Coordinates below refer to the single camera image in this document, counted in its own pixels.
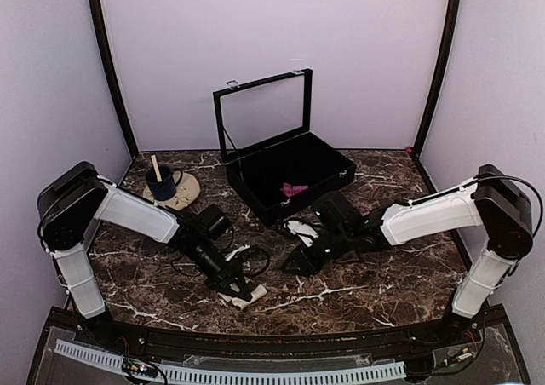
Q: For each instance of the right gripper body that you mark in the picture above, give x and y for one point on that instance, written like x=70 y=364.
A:
x=316 y=264

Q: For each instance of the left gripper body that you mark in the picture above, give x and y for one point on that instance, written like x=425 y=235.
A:
x=217 y=278

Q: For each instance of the magenta purple sock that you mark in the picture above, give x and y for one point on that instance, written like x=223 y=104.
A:
x=289 y=190

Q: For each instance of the black display box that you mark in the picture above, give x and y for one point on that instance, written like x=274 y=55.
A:
x=265 y=140

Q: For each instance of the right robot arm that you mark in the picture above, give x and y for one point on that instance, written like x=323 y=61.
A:
x=490 y=199

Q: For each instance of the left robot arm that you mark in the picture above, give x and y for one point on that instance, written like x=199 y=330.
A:
x=80 y=197

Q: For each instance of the beige ceramic saucer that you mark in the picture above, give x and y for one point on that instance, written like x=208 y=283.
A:
x=187 y=192

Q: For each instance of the dark blue mug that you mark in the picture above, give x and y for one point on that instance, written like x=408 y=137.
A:
x=166 y=188

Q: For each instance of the green circuit board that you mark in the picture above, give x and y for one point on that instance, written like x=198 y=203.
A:
x=139 y=369

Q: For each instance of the wooden stir stick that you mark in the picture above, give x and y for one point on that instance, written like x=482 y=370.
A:
x=156 y=168

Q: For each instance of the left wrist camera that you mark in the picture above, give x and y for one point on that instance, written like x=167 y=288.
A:
x=236 y=256

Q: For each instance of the white cable duct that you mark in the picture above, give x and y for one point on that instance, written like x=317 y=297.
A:
x=208 y=370

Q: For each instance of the black front rail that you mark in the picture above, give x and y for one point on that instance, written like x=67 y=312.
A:
x=158 y=339

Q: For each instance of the right black frame post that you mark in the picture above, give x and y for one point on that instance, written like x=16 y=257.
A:
x=439 y=72

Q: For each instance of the black frame post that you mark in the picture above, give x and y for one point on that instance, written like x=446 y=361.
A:
x=107 y=61
x=439 y=72

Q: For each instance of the left black frame post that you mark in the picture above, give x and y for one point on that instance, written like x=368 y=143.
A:
x=107 y=61

